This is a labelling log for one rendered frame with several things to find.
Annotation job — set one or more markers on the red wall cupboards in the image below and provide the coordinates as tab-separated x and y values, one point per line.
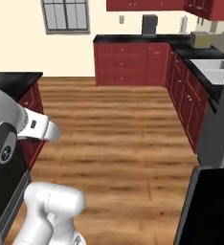
155	4

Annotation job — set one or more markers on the white sink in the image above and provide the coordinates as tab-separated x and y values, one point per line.
212	71

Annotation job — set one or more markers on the white paper towel roll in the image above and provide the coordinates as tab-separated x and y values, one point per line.
184	25

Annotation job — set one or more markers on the black appliance with grey edge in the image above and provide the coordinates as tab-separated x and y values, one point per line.
212	207

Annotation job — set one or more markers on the dark grey coffee machine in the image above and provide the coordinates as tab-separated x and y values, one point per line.
149	25

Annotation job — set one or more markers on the red base cupboards with drawers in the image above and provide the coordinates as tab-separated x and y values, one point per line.
129	63

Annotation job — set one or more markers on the grey toaster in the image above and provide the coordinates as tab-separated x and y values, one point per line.
200	40

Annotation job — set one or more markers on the grey framed window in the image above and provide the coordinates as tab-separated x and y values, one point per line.
65	15

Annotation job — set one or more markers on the grey wall socket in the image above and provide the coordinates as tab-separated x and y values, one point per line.
121	19

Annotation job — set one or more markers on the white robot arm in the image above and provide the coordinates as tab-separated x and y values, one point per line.
50	204

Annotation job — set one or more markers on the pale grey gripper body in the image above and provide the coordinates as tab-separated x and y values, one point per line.
53	131

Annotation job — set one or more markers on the red island cupboard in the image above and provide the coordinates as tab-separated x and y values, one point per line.
34	105

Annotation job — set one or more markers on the red base cupboards under sink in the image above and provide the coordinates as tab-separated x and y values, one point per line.
187	99

